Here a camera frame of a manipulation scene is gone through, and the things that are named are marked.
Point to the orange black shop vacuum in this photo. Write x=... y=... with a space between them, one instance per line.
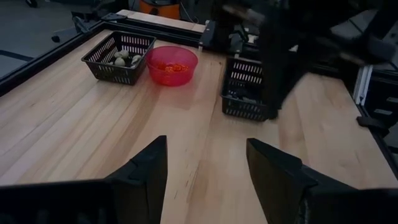
x=158 y=7

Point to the pink translucent plastic bowl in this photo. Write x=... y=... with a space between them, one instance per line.
x=174 y=79

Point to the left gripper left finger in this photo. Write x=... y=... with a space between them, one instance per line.
x=146 y=180

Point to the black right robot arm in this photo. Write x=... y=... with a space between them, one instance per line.
x=326 y=18

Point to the orange translucent plastic pumpkin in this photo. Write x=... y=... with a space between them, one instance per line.
x=163 y=67

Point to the cream plastic skull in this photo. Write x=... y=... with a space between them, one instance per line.
x=136 y=59
x=124 y=53
x=119 y=61

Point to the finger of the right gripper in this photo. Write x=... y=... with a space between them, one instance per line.
x=273 y=105

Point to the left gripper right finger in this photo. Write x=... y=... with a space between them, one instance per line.
x=276 y=186

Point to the black slotted plastic basket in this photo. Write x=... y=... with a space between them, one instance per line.
x=242 y=112
x=102 y=71

